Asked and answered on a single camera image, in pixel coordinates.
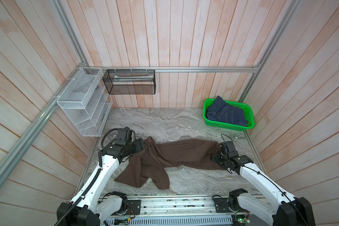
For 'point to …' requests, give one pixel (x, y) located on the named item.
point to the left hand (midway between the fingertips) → (139, 148)
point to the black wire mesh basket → (130, 81)
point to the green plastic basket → (248, 112)
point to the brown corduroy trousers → (148, 167)
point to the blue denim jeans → (218, 110)
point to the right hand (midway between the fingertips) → (212, 156)
